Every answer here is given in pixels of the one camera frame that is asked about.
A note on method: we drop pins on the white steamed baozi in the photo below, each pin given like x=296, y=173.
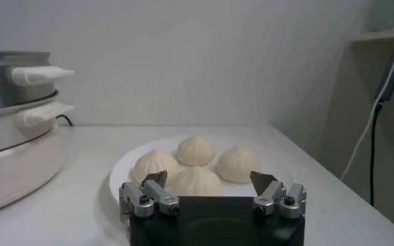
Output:
x=153, y=162
x=195, y=150
x=238, y=163
x=195, y=184

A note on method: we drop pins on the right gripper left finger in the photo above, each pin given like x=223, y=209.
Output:
x=150, y=195

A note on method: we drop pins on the white electric cooker base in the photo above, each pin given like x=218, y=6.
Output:
x=16, y=167

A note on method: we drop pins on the white round plate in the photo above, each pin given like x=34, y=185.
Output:
x=123, y=167

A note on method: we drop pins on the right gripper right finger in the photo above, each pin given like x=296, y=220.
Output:
x=277, y=197

